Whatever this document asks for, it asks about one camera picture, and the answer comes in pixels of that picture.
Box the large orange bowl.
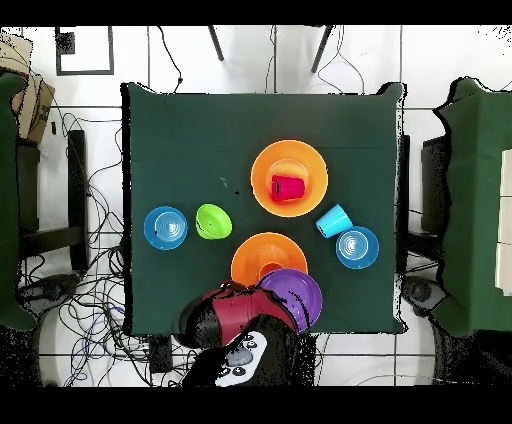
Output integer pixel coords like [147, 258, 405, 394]
[230, 232, 310, 288]
[250, 139, 330, 218]

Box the red cup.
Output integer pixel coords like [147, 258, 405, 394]
[270, 174, 307, 203]

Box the small green bowl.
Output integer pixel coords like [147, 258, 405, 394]
[195, 203, 234, 241]

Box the orange cup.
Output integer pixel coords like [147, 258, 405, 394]
[258, 261, 286, 281]

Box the blue cup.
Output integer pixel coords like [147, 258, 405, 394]
[315, 202, 354, 240]

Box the purple bowl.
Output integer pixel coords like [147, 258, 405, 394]
[255, 268, 324, 334]

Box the white box stack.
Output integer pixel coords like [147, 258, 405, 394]
[494, 148, 512, 297]

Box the dark green table cloth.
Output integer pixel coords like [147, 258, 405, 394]
[121, 81, 407, 337]

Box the blue bowl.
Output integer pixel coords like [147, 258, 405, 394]
[335, 225, 380, 270]
[143, 205, 189, 252]

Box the black power strip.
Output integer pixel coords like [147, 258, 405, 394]
[148, 334, 174, 374]

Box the black tripod leg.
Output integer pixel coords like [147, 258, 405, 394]
[310, 25, 334, 74]
[206, 25, 226, 62]

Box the dark green covered table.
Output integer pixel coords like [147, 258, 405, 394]
[0, 72, 39, 333]
[433, 77, 512, 338]

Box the cardboard box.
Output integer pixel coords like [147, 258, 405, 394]
[0, 31, 56, 145]

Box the black cable with connector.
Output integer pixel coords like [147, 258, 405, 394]
[156, 25, 184, 94]

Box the black metal stand frame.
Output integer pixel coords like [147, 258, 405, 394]
[15, 129, 91, 273]

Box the black pedestal foot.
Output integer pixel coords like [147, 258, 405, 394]
[17, 273, 83, 317]
[401, 275, 447, 311]

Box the black floor frame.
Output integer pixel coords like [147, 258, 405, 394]
[54, 25, 116, 77]

